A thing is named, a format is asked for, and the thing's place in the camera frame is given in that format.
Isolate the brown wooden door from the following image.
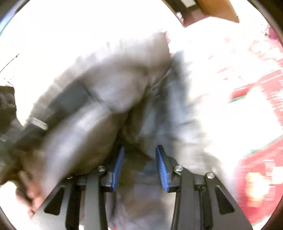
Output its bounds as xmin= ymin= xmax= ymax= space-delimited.
xmin=195 ymin=0 xmax=239 ymax=23

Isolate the grey puffer jacket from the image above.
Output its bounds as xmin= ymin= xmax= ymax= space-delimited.
xmin=1 ymin=33 xmax=235 ymax=229

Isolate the person's left hand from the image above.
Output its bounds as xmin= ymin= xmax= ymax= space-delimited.
xmin=15 ymin=171 xmax=45 ymax=219

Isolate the red patchwork bedspread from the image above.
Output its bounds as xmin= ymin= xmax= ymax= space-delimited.
xmin=230 ymin=28 xmax=282 ymax=229

